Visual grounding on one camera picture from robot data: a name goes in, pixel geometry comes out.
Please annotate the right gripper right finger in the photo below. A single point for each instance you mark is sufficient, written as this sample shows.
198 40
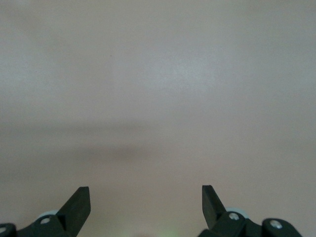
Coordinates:
222 224

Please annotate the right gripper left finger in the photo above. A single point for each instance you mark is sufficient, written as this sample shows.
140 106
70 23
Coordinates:
61 222

